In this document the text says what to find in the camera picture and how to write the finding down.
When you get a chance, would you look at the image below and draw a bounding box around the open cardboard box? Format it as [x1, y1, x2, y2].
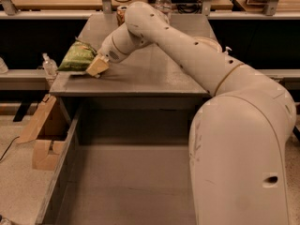
[17, 95, 68, 171]

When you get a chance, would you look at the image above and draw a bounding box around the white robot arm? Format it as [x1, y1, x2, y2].
[95, 2, 296, 225]

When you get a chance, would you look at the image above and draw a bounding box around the patterned drink can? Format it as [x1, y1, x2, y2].
[116, 6, 128, 25]

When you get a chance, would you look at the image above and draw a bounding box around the clear sanitizer bottle left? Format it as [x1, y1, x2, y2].
[42, 53, 58, 77]

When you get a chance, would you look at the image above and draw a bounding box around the white paper bowl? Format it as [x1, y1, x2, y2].
[195, 37, 222, 53]

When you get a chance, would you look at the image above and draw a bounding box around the white pump bottle right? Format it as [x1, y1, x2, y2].
[224, 46, 233, 54]

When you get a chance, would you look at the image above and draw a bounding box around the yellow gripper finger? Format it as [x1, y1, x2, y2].
[85, 56, 109, 78]

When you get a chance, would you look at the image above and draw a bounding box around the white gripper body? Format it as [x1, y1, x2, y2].
[97, 35, 128, 63]

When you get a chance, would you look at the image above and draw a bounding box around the open grey drawer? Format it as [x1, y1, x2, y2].
[35, 109, 196, 225]

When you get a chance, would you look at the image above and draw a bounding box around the clear plastic water bottle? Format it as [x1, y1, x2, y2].
[155, 0, 172, 18]

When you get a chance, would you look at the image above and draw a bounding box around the black floor cable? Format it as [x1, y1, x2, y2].
[0, 136, 21, 163]

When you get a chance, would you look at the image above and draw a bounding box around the green jalapeno chip bag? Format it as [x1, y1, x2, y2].
[58, 39, 97, 71]

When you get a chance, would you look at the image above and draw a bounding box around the black stand leg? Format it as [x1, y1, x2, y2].
[292, 127, 300, 142]

